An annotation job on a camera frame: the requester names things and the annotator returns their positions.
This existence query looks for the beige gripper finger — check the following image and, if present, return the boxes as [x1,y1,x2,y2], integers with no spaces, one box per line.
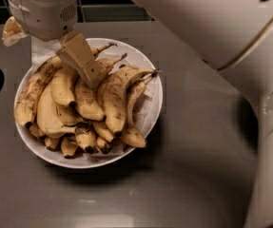
[2,16,29,47]
[56,30,99,88]

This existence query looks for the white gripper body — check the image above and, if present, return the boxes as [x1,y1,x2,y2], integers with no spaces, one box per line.
[8,0,78,41]

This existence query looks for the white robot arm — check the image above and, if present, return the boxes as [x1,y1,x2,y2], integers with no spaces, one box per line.
[132,0,273,228]

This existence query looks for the middle speckled banana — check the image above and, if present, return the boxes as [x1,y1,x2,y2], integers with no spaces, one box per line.
[74,53,127,121]

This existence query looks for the right curved banana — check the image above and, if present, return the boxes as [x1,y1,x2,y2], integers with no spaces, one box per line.
[103,66,157,137]

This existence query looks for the pale lower left banana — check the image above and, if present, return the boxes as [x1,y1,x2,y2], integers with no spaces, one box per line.
[36,85,76,138]

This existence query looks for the leftmost spotted banana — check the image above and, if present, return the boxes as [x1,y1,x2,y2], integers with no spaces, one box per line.
[14,56,62,127]

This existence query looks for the hidden banana behind right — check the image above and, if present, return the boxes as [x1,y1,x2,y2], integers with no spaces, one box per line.
[91,79,115,143]

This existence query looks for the small bottom banana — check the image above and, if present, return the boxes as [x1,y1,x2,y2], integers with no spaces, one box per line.
[75,127,96,154]

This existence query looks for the large white banana bowl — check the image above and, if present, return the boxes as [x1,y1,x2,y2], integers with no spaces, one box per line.
[16,38,163,169]

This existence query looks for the far right thin banana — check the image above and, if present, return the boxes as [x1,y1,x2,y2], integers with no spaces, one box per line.
[120,76,153,148]

